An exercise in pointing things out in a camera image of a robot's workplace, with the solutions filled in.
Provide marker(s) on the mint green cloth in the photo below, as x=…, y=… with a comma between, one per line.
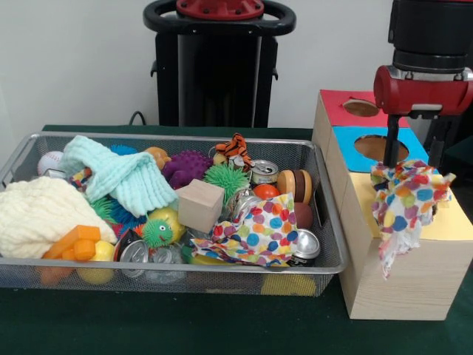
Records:
x=122, y=177

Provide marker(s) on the toy hamburger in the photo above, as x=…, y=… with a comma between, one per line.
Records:
x=293, y=185

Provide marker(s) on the wooden box with three holes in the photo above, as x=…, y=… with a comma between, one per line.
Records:
x=399, y=288

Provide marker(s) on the cream knitted cloth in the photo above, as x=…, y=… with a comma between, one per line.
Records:
x=37, y=214

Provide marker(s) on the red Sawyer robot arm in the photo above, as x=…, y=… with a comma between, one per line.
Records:
x=428, y=33

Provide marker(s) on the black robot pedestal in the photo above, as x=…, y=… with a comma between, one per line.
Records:
x=221, y=74

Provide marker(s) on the small polka dot napkin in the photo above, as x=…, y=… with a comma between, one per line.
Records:
x=406, y=199

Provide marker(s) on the large polka dot napkin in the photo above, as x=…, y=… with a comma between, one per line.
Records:
x=266, y=229

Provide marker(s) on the large dark green tablecloth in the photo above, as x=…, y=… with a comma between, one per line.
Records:
x=184, y=325

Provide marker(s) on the shallow clear mesh bin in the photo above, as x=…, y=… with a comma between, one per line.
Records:
x=221, y=283

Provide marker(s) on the purple spiky toy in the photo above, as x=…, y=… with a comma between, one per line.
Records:
x=188, y=166

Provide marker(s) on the green spiky ball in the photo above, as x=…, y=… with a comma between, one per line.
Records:
x=225, y=177

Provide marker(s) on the orange ball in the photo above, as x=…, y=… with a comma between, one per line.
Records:
x=266, y=192

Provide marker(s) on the plush tiger toy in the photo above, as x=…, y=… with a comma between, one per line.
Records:
x=236, y=148

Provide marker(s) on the white baseball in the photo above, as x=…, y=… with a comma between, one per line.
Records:
x=50, y=162

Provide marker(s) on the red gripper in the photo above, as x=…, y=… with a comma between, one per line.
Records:
x=421, y=92

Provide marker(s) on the plain wooden cube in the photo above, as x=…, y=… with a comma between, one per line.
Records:
x=199, y=207

